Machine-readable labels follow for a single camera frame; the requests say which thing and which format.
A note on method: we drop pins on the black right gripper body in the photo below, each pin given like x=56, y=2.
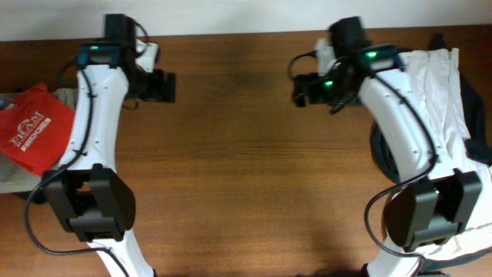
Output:
x=320, y=88

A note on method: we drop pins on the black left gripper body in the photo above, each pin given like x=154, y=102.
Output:
x=136, y=77

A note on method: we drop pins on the red soccer t-shirt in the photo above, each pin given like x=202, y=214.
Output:
x=36, y=130

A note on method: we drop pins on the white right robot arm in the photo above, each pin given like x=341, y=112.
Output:
x=438, y=213

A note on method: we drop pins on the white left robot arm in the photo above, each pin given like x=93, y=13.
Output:
x=86, y=194

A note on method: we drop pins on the white garment right pile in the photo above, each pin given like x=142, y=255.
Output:
x=435, y=82

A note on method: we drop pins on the black garment right pile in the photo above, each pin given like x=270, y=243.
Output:
x=474, y=115

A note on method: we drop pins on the beige folded garment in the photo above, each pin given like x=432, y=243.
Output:
x=13, y=177

